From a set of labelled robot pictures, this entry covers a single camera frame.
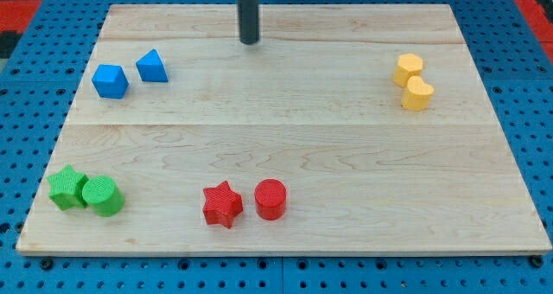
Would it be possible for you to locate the blue triangle block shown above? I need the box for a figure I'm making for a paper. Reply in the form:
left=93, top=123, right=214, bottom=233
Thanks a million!
left=136, top=49, right=168, bottom=83

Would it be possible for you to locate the blue cube block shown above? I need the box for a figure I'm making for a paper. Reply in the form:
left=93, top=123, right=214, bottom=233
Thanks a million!
left=92, top=64, right=129, bottom=99

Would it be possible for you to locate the light wooden board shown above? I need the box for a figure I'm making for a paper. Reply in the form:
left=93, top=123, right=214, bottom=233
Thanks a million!
left=16, top=4, right=551, bottom=257

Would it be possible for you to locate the red cylinder block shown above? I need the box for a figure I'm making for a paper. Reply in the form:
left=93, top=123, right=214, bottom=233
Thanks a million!
left=254, top=179, right=287, bottom=221

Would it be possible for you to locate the red star block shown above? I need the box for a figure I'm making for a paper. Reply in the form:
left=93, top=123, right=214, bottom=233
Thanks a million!
left=202, top=181, right=244, bottom=229

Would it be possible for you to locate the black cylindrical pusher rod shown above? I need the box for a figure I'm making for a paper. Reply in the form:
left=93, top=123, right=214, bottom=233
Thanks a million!
left=236, top=0, right=260, bottom=45

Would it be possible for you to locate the yellow heart block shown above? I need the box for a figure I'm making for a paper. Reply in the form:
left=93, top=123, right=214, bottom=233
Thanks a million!
left=401, top=76, right=435, bottom=112

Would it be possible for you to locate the yellow hexagon block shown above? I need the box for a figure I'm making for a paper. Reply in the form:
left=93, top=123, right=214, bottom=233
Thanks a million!
left=392, top=53, right=423, bottom=87

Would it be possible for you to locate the green cylinder block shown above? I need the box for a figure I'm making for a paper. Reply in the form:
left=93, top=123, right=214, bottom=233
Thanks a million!
left=82, top=176, right=124, bottom=217

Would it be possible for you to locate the green star block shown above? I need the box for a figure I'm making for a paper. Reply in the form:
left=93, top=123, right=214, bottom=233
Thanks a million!
left=47, top=164, right=88, bottom=211

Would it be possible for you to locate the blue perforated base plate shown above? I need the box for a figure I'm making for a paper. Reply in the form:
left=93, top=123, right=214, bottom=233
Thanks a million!
left=1, top=0, right=552, bottom=293

